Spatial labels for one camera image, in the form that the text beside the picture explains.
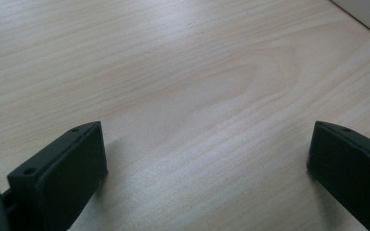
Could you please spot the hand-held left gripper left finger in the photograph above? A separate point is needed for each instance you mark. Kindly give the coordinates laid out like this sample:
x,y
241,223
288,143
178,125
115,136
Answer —
x,y
61,179

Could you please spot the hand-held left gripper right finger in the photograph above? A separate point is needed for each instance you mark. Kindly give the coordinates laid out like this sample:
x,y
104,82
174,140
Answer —
x,y
353,173

